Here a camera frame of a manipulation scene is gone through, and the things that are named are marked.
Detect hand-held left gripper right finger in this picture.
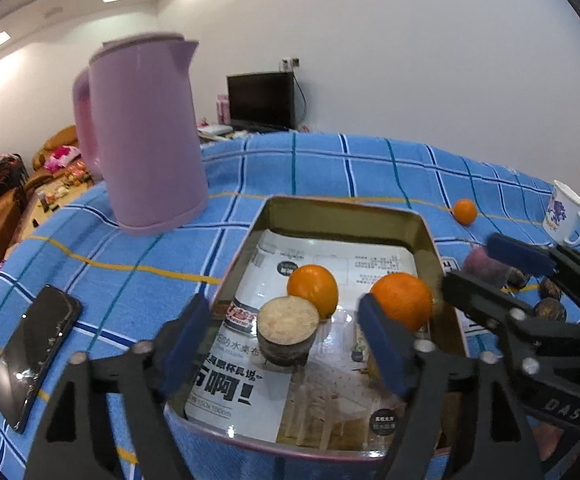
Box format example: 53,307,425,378
357,292,546,480

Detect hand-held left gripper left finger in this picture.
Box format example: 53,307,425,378
24,292,213,480

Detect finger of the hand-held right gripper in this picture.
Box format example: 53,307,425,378
442,270,526,341
487,234,580,321

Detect purple sweet potato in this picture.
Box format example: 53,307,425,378
462,246,508,288

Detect large orange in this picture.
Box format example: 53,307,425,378
370,272,433,333

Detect small orange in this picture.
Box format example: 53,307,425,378
453,198,478,225

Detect medium orange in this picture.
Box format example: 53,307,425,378
287,264,339,320

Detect large cut sugarcane piece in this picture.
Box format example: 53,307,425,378
256,296,321,368

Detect pink metal tin box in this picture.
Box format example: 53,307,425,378
164,195,469,480

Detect white mug with blue print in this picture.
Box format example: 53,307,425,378
542,180,580,247

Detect printed paper leaflet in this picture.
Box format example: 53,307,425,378
185,230,443,451

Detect black smartphone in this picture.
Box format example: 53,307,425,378
0,284,82,434

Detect blue plaid cloth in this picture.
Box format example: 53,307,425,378
0,132,580,480

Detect wooden coffee table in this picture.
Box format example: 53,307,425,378
20,170,95,241

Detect pink electric kettle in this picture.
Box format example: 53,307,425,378
72,32,209,237

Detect pink floral cushion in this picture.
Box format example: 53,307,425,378
44,145,81,173

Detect orange leather armchair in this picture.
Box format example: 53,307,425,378
32,125,80,176

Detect black flat television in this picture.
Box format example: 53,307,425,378
226,71,295,131

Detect black power cable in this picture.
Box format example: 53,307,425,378
292,72,307,126

